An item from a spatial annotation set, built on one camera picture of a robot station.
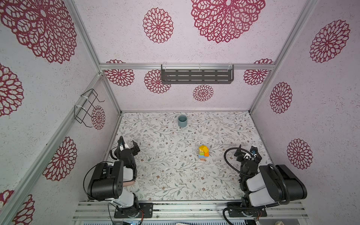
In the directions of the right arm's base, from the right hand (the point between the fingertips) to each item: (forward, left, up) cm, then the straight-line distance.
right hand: (249, 147), depth 85 cm
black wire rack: (+19, +93, +19) cm, 97 cm away
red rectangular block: (-4, +27, -9) cm, 29 cm away
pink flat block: (-21, +72, -10) cm, 76 cm away
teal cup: (+26, +41, -5) cm, 49 cm away
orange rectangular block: (-3, +25, -4) cm, 26 cm away
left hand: (0, +77, -3) cm, 77 cm away
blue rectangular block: (-3, +29, -7) cm, 30 cm away
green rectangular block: (-3, +28, -4) cm, 29 cm away
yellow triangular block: (-1, +27, -1) cm, 27 cm away
